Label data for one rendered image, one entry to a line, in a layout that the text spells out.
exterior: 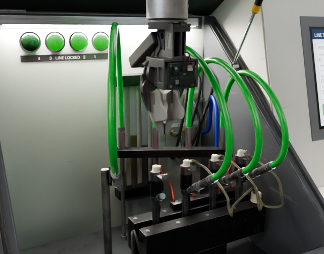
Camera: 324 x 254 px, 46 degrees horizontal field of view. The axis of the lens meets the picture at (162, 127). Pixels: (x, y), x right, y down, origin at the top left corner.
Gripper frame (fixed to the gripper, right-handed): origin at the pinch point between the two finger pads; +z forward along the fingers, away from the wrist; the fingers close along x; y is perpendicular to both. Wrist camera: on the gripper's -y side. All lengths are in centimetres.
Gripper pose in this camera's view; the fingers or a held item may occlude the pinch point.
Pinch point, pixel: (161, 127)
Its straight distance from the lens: 75.6
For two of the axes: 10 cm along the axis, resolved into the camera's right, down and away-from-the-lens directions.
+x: 8.8, -1.2, 4.6
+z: 0.0, 9.7, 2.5
